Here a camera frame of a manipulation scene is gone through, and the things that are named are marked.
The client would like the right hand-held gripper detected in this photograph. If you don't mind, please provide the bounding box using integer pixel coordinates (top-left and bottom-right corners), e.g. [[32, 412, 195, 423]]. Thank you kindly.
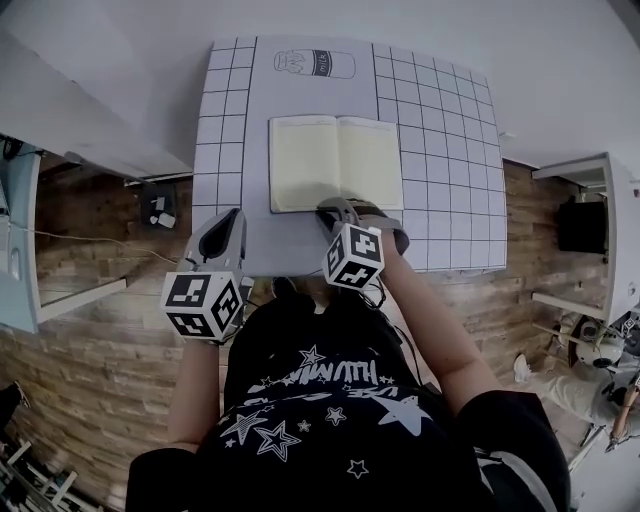
[[315, 196, 411, 291]]

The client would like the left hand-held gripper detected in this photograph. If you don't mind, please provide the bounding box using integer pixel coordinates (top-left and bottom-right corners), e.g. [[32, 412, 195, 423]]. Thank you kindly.
[[159, 208, 254, 346]]

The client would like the teal-covered notebook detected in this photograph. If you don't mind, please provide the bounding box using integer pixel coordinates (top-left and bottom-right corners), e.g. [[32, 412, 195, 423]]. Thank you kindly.
[[268, 114, 405, 215]]

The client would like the person's right forearm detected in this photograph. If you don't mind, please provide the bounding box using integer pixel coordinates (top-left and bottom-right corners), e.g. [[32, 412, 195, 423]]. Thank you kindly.
[[377, 249, 496, 416]]

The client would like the person's left forearm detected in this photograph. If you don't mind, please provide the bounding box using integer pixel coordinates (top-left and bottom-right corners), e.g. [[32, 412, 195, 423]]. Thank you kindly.
[[167, 339, 229, 446]]

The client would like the black square box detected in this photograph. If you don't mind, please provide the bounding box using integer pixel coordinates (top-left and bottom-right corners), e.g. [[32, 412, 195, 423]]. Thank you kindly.
[[139, 182, 180, 227]]

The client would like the white black-grid tablecloth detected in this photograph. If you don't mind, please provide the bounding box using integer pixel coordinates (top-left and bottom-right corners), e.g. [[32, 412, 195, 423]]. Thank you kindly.
[[191, 35, 507, 277]]

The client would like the light blue desk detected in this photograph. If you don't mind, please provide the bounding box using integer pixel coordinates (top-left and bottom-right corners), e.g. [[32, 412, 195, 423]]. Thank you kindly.
[[0, 133, 129, 335]]

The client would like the black star-print T-shirt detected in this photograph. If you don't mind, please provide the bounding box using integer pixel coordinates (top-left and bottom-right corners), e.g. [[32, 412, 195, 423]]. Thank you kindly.
[[127, 292, 571, 512]]

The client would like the white cabinet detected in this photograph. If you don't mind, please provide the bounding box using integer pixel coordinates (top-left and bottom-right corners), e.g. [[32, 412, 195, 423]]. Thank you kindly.
[[530, 152, 640, 326]]

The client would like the white round device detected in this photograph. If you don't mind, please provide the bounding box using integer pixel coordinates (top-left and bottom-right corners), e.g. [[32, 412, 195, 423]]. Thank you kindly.
[[574, 319, 626, 369]]

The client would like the long white floor cable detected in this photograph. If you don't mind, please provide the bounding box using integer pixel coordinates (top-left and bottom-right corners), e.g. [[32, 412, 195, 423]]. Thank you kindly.
[[19, 227, 179, 264]]

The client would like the white frame rack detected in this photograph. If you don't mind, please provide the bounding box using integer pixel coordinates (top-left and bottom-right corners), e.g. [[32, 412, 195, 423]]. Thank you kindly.
[[0, 439, 79, 512]]

